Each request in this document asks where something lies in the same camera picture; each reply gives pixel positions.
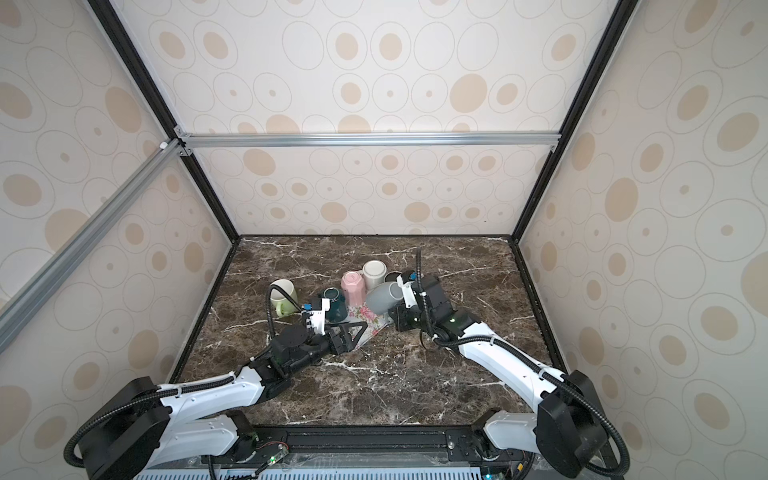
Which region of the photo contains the light green mug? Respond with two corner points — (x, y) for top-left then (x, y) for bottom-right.
(270, 279), (299, 318)

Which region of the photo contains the grey mug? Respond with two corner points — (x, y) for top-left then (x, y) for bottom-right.
(365, 282), (403, 316)

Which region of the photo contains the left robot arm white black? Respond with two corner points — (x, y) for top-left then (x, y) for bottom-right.
(63, 322), (368, 479)

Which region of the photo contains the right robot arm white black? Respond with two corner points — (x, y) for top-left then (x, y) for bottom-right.
(384, 271), (631, 478)

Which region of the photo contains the dark teal mug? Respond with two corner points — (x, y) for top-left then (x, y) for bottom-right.
(321, 287), (348, 324)

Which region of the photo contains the pink faceted mug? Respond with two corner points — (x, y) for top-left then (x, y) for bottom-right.
(341, 271), (367, 307)

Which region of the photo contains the black mug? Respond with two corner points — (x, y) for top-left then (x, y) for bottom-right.
(384, 271), (402, 282)

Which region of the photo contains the white mug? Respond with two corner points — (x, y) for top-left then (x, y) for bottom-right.
(361, 260), (388, 292)

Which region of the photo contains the floral rectangular tray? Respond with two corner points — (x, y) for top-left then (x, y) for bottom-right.
(346, 305), (393, 350)

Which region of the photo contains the horizontal aluminium bar back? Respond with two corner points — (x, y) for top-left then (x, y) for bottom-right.
(181, 131), (560, 148)

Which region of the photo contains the diagonal aluminium bar left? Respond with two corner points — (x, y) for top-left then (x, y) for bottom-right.
(1, 139), (181, 350)

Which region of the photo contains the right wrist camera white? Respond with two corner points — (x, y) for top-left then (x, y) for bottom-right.
(396, 270), (417, 309)

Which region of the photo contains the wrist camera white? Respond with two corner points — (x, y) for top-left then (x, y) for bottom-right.
(396, 270), (417, 309)
(302, 297), (331, 336)

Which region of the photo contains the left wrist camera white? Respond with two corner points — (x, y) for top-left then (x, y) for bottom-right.
(302, 297), (331, 336)

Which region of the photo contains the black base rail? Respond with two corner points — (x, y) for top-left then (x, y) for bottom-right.
(107, 422), (625, 480)

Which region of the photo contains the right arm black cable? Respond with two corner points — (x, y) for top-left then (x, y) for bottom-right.
(413, 247), (631, 478)

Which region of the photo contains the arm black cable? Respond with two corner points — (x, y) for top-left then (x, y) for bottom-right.
(62, 283), (304, 469)
(413, 247), (631, 478)

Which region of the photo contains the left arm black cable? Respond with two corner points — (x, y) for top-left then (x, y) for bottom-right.
(62, 283), (304, 469)

